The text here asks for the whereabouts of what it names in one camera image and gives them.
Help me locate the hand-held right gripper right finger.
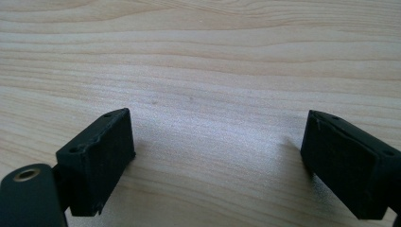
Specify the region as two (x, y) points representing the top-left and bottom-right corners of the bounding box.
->
(300, 109), (401, 220)

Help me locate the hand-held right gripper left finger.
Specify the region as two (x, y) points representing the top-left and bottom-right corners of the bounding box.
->
(55, 107), (137, 218)

